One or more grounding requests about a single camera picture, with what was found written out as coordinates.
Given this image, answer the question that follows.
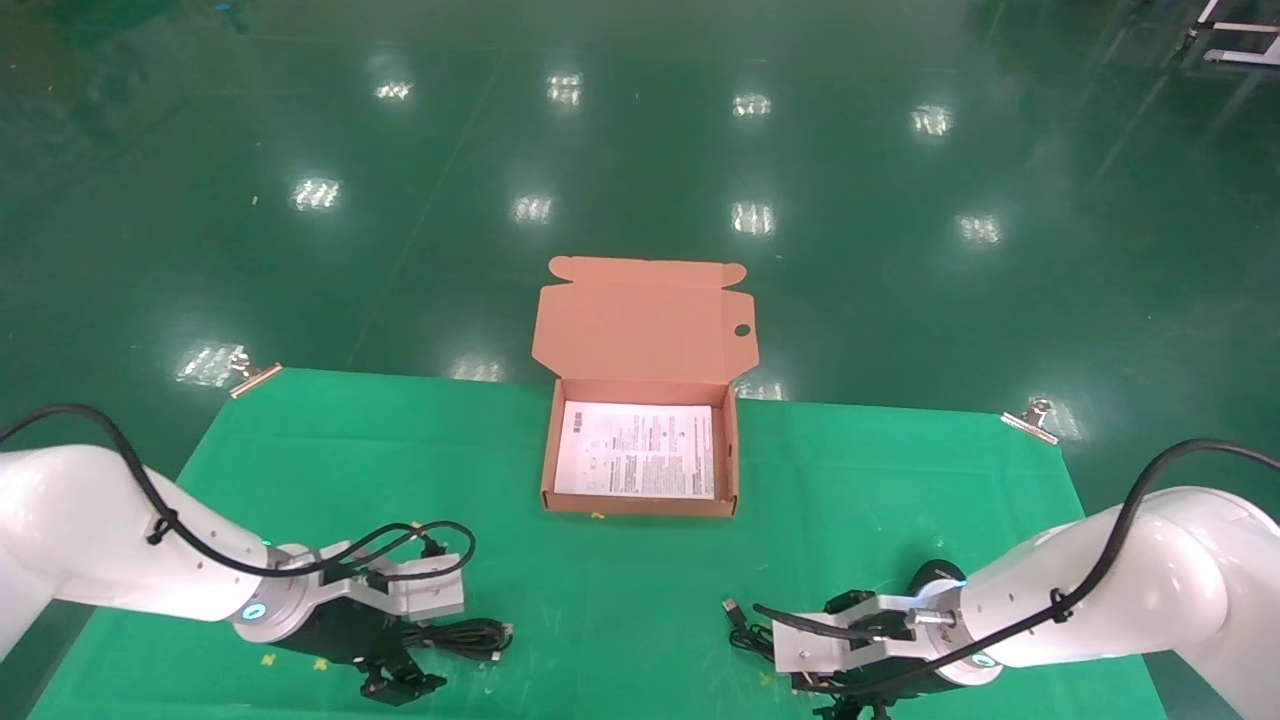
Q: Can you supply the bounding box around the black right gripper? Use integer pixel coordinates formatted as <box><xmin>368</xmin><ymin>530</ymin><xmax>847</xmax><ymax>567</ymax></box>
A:
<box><xmin>790</xmin><ymin>588</ymin><xmax>1001</xmax><ymax>720</ymax></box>

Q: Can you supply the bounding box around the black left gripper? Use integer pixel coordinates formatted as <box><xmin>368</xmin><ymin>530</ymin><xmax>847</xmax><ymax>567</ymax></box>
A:
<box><xmin>285</xmin><ymin>598</ymin><xmax>449</xmax><ymax>708</ymax></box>

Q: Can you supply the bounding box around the black data cable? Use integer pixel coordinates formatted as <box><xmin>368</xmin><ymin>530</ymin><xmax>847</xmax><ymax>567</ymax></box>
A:
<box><xmin>400</xmin><ymin>617</ymin><xmax>515</xmax><ymax>663</ymax></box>

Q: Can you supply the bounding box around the orange cardboard box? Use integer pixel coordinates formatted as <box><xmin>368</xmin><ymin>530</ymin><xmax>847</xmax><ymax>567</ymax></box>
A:
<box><xmin>530</xmin><ymin>255</ymin><xmax>761</xmax><ymax>519</ymax></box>

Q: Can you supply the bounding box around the green table mat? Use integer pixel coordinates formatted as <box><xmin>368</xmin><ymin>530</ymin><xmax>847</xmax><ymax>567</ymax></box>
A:
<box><xmin>30</xmin><ymin>368</ymin><xmax>1171</xmax><ymax>720</ymax></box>

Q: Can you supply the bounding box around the white printed leaflet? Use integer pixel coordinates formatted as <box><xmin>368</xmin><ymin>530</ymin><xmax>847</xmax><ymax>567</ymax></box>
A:
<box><xmin>553</xmin><ymin>400</ymin><xmax>717</xmax><ymax>501</ymax></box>

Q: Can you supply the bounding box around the metal binder clip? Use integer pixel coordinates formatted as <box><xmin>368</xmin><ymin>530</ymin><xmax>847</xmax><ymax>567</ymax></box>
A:
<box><xmin>1000</xmin><ymin>398</ymin><xmax>1061</xmax><ymax>446</ymax></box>
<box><xmin>228</xmin><ymin>345</ymin><xmax>284</xmax><ymax>399</ymax></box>

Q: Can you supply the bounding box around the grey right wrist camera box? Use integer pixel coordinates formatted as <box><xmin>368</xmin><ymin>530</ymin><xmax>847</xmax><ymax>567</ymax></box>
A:
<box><xmin>771</xmin><ymin>594</ymin><xmax>881</xmax><ymax>674</ymax></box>

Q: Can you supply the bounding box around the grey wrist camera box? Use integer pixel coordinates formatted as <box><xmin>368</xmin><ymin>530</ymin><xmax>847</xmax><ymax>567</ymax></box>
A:
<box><xmin>380</xmin><ymin>553</ymin><xmax>467</xmax><ymax>623</ymax></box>
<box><xmin>771</xmin><ymin>594</ymin><xmax>881</xmax><ymax>674</ymax></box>

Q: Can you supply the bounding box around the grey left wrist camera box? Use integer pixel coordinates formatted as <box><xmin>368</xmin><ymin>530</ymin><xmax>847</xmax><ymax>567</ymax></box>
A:
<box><xmin>380</xmin><ymin>553</ymin><xmax>467</xmax><ymax>623</ymax></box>

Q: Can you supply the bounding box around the black wired mouse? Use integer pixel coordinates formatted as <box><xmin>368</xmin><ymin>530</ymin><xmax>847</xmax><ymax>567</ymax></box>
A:
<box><xmin>722</xmin><ymin>558</ymin><xmax>969</xmax><ymax>666</ymax></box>

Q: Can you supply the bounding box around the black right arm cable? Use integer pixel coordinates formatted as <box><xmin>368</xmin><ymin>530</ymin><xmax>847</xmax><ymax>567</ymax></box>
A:
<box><xmin>752</xmin><ymin>438</ymin><xmax>1280</xmax><ymax>701</ymax></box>

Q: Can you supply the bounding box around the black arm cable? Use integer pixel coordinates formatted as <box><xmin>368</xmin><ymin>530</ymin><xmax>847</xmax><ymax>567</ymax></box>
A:
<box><xmin>0</xmin><ymin>404</ymin><xmax>477</xmax><ymax>601</ymax></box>
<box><xmin>752</xmin><ymin>438</ymin><xmax>1280</xmax><ymax>701</ymax></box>

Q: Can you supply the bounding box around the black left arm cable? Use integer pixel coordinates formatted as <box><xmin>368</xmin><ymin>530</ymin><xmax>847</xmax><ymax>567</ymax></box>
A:
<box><xmin>0</xmin><ymin>404</ymin><xmax>477</xmax><ymax>601</ymax></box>

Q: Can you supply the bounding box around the metal frame in background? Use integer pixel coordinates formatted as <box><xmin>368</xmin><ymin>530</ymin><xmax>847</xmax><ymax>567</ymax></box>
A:
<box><xmin>1175</xmin><ymin>0</ymin><xmax>1280</xmax><ymax>69</ymax></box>

